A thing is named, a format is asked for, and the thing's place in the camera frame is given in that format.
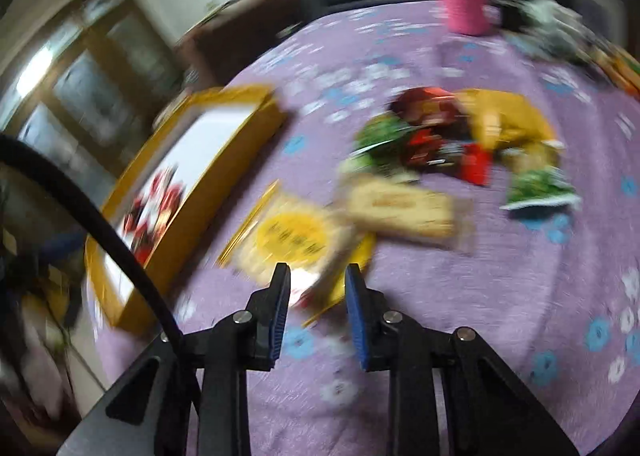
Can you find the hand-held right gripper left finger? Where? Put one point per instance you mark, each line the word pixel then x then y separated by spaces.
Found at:
pixel 278 316

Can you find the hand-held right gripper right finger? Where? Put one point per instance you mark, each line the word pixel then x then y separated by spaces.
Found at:
pixel 357 321

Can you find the cracker packet with yellow circle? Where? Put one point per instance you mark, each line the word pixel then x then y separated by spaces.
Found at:
pixel 290 236

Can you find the beige cracker packet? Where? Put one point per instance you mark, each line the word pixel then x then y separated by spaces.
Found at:
pixel 400 208

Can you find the small red packet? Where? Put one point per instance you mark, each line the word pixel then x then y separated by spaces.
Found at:
pixel 167 196
pixel 142 233

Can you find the long dark red packet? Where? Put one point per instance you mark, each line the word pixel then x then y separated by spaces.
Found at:
pixel 425 148

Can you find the green snack packet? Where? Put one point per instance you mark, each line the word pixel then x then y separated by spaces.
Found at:
pixel 540 188
pixel 382 136

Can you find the white tray yellow taped edge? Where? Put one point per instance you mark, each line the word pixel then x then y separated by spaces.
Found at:
pixel 210 136

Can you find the red and black packet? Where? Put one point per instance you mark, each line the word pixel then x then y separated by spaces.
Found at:
pixel 474 163

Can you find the large red foil packet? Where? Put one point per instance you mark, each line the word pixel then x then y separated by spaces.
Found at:
pixel 425 103

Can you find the plain yellow snack packet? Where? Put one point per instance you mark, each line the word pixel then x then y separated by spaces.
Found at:
pixel 505 121

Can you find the purple floral tablecloth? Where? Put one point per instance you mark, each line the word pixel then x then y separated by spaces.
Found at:
pixel 450 311

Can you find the brown armchair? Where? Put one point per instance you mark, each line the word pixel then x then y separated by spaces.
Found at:
pixel 240 28

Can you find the wooden door with glass panels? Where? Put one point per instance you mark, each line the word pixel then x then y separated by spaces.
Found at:
pixel 95 81

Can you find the grey and white cloth bundle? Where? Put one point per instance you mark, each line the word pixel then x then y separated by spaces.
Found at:
pixel 547 26

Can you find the orange packets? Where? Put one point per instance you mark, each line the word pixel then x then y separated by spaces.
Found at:
pixel 620 67

